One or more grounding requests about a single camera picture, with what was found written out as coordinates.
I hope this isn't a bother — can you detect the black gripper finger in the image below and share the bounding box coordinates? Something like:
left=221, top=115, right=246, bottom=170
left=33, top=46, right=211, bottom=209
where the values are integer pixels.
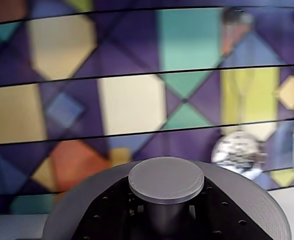
left=188, top=179, right=275, bottom=240
left=71, top=175, right=148, bottom=240

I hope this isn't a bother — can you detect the gray round lid with knob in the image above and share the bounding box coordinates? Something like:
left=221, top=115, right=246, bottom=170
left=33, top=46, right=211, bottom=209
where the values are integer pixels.
left=42, top=156, right=292, bottom=240

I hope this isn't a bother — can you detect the metal skimmer spoon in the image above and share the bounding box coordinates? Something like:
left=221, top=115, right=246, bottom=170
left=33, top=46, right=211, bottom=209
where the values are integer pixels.
left=211, top=7, right=267, bottom=177

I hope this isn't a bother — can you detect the colourful tile backsplash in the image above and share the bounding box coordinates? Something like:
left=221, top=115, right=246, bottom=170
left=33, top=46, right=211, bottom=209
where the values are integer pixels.
left=0, top=0, right=294, bottom=216

